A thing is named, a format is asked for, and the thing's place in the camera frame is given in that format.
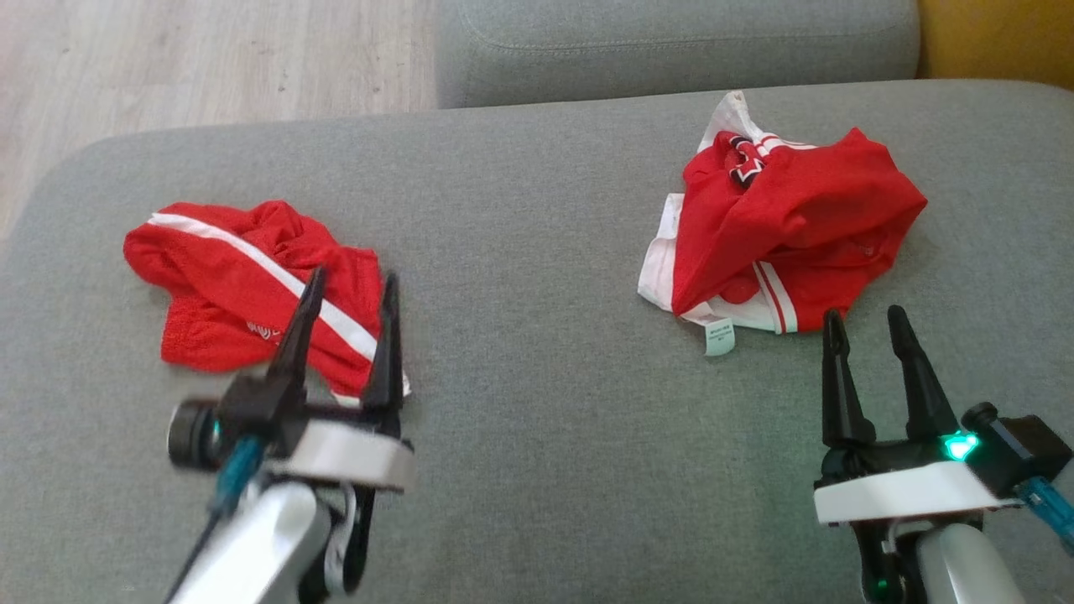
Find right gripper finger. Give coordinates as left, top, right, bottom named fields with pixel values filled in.
left=886, top=305, right=960, bottom=444
left=821, top=308, right=878, bottom=449

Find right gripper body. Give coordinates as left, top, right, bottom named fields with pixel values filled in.
left=812, top=432, right=1020, bottom=527

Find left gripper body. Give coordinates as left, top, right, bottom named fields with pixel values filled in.
left=218, top=372, right=417, bottom=493

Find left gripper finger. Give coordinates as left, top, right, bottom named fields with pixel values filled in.
left=265, top=265, right=328, bottom=405
left=361, top=273, right=405, bottom=414

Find red Bulls 23 jersey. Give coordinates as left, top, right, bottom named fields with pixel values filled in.
left=636, top=90, right=929, bottom=357

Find red shorts with white stripe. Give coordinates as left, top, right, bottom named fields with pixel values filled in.
left=123, top=200, right=412, bottom=399

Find large grey sofa seat cushion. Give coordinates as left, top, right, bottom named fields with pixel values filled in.
left=0, top=80, right=1074, bottom=604

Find medium grey sofa seat cushion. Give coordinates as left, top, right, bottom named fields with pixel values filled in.
left=435, top=0, right=921, bottom=110

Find right camera cable teal plug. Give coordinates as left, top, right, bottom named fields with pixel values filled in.
left=1017, top=476, right=1074, bottom=556

